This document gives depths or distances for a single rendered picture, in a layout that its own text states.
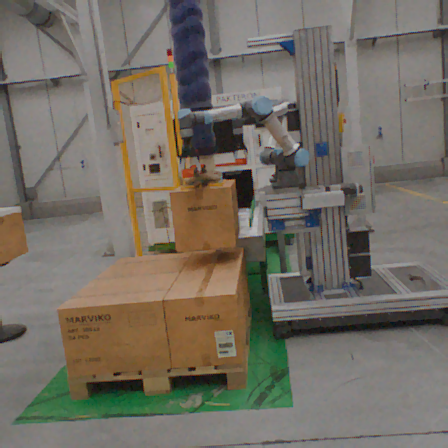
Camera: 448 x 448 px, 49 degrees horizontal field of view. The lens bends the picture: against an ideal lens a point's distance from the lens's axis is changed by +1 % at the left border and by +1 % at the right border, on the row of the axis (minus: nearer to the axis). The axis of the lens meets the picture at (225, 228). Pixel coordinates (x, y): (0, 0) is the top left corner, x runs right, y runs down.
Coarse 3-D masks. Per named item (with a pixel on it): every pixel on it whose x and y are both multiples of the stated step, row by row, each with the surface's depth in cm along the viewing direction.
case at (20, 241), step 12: (0, 216) 379; (12, 216) 396; (0, 228) 378; (12, 228) 395; (24, 228) 413; (0, 240) 376; (12, 240) 393; (24, 240) 411; (0, 252) 375; (12, 252) 391; (24, 252) 410; (0, 264) 373
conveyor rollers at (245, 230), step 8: (248, 208) 599; (256, 208) 590; (240, 216) 537; (248, 216) 537; (256, 216) 525; (240, 224) 485; (248, 224) 479; (256, 224) 474; (240, 232) 440; (248, 232) 434; (256, 232) 430
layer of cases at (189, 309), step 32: (160, 256) 375; (192, 256) 362; (224, 256) 351; (96, 288) 302; (128, 288) 294; (160, 288) 286; (192, 288) 278; (224, 288) 271; (64, 320) 269; (96, 320) 268; (128, 320) 266; (160, 320) 265; (192, 320) 263; (224, 320) 262; (64, 352) 272; (96, 352) 271; (128, 352) 270; (160, 352) 268; (192, 352) 267; (224, 352) 265
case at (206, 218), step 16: (176, 192) 312; (192, 192) 311; (208, 192) 310; (224, 192) 310; (176, 208) 314; (192, 208) 313; (208, 208) 312; (224, 208) 312; (176, 224) 316; (192, 224) 315; (208, 224) 314; (224, 224) 313; (176, 240) 318; (192, 240) 317; (208, 240) 316; (224, 240) 315
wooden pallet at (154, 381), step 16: (176, 368) 269; (192, 368) 272; (208, 368) 267; (224, 368) 267; (240, 368) 266; (80, 384) 275; (96, 384) 290; (144, 384) 272; (160, 384) 271; (240, 384) 268
